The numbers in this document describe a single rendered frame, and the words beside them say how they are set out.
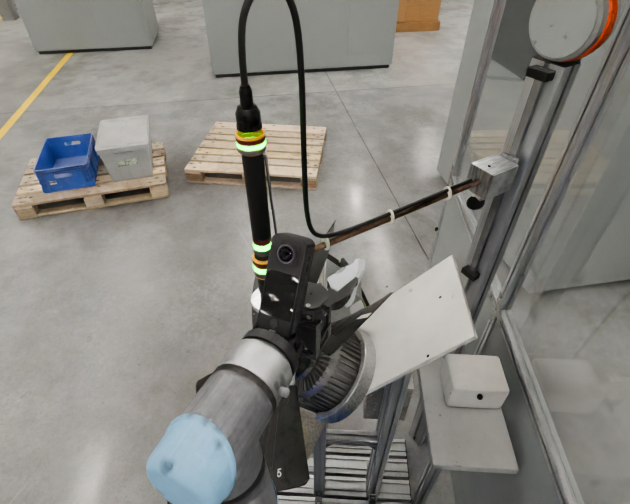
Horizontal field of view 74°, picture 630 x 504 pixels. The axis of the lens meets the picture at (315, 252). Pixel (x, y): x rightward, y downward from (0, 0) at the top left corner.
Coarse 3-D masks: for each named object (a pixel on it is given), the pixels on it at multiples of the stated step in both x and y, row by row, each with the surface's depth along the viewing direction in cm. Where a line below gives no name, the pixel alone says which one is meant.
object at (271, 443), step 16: (288, 400) 97; (272, 416) 94; (288, 416) 94; (272, 432) 92; (288, 432) 91; (272, 448) 89; (288, 448) 89; (304, 448) 88; (272, 464) 87; (288, 464) 86; (304, 464) 86; (272, 480) 85; (288, 480) 84; (304, 480) 83
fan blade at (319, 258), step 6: (330, 228) 107; (330, 246) 127; (318, 252) 111; (324, 252) 119; (318, 258) 115; (324, 258) 122; (312, 264) 111; (318, 264) 117; (312, 270) 114; (318, 270) 119; (312, 276) 116; (318, 276) 121
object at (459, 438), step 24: (432, 384) 136; (432, 408) 130; (456, 408) 130; (480, 408) 130; (432, 432) 124; (456, 432) 124; (480, 432) 124; (504, 432) 124; (432, 456) 119; (456, 456) 119; (480, 456) 119; (504, 456) 119
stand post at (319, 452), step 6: (324, 426) 139; (324, 432) 141; (324, 438) 144; (318, 444) 151; (324, 444) 148; (318, 450) 154; (324, 450) 151; (318, 456) 158; (324, 456) 154; (318, 462) 162; (324, 462) 158; (318, 468) 166; (324, 468) 162; (318, 474) 170; (324, 474) 166; (318, 480) 174; (324, 480) 171; (318, 486) 179
